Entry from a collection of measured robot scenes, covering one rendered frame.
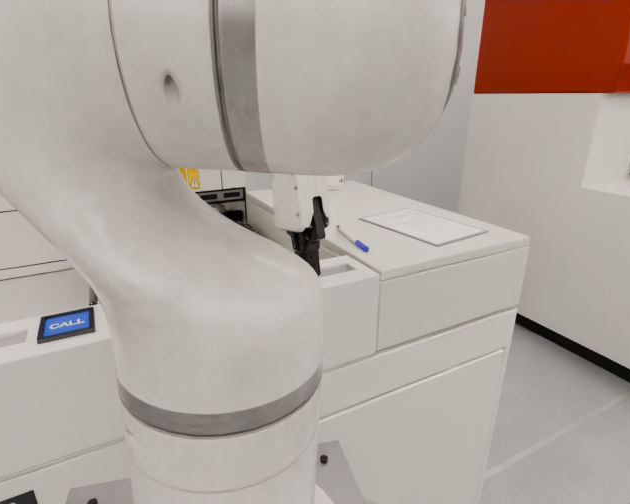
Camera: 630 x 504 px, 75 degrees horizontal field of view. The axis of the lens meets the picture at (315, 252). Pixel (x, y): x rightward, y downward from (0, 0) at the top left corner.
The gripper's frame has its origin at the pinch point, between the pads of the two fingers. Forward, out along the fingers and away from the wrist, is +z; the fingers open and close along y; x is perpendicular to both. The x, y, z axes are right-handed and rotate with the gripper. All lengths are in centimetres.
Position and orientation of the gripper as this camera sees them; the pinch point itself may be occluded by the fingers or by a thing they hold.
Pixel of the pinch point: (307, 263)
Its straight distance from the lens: 60.4
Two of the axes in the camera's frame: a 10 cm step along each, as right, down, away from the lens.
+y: 4.6, 1.1, -8.8
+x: 8.9, -1.6, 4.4
